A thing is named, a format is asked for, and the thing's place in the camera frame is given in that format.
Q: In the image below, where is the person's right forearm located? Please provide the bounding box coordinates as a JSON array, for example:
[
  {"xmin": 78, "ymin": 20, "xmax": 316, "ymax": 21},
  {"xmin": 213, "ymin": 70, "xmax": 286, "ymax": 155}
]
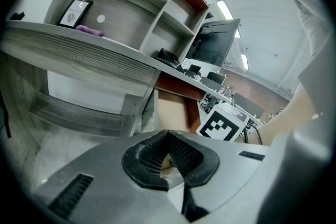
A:
[{"xmin": 258, "ymin": 83, "xmax": 320, "ymax": 146}]

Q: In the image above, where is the red-brown desk drawer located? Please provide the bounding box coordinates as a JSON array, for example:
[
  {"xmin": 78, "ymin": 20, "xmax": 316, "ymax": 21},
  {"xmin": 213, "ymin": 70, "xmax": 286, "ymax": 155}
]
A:
[{"xmin": 154, "ymin": 72, "xmax": 207, "ymax": 135}]

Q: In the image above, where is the small black object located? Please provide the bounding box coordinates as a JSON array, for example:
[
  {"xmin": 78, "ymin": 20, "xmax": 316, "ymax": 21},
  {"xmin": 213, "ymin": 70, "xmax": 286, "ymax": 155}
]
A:
[{"xmin": 9, "ymin": 11, "xmax": 26, "ymax": 20}]

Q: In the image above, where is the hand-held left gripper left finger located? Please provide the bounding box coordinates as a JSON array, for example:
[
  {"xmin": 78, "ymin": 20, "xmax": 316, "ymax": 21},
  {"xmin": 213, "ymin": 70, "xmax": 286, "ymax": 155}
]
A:
[{"xmin": 34, "ymin": 130, "xmax": 192, "ymax": 224}]

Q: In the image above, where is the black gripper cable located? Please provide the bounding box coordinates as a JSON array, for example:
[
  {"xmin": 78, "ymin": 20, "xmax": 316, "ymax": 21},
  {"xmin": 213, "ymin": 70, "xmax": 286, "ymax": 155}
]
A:
[{"xmin": 243, "ymin": 122, "xmax": 264, "ymax": 145}]

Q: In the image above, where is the person's light shirt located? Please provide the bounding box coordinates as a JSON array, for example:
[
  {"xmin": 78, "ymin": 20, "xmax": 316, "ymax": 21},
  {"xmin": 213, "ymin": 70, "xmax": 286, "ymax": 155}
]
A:
[{"xmin": 225, "ymin": 0, "xmax": 336, "ymax": 119}]

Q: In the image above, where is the wide black background monitor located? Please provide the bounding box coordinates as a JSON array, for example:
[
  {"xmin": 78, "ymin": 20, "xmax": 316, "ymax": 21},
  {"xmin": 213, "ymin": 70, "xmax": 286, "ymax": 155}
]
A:
[{"xmin": 233, "ymin": 92, "xmax": 264, "ymax": 119}]

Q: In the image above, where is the black hanging strap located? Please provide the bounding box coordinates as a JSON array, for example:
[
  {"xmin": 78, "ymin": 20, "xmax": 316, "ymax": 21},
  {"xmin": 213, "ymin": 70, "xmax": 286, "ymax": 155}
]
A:
[{"xmin": 0, "ymin": 90, "xmax": 13, "ymax": 139}]

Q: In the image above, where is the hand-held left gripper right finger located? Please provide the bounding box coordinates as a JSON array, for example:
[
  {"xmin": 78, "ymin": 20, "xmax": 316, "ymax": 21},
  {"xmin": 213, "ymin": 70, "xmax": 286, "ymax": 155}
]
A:
[{"xmin": 167, "ymin": 130, "xmax": 270, "ymax": 223}]

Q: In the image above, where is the black framed leaf picture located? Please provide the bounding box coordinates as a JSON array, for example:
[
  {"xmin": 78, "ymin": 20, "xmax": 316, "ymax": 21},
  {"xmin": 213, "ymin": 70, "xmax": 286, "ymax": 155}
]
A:
[{"xmin": 56, "ymin": 0, "xmax": 94, "ymax": 29}]

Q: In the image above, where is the purple cloth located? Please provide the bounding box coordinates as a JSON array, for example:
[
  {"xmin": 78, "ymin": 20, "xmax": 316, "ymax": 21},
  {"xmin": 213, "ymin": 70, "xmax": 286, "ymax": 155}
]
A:
[{"xmin": 76, "ymin": 24, "xmax": 104, "ymax": 38}]

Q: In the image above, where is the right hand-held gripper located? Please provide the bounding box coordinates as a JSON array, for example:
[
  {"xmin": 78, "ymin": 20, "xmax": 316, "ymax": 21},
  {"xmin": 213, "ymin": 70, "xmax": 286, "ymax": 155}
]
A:
[{"xmin": 195, "ymin": 97, "xmax": 251, "ymax": 143}]

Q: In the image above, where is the grey wooden desk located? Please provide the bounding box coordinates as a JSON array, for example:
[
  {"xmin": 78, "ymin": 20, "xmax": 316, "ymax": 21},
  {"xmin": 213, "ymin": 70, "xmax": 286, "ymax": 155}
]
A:
[{"xmin": 0, "ymin": 0, "xmax": 211, "ymax": 150}]

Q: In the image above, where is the large black monitor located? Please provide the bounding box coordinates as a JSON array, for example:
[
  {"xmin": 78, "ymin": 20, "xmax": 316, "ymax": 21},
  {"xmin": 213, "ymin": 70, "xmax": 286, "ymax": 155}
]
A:
[{"xmin": 185, "ymin": 18, "xmax": 241, "ymax": 68}]

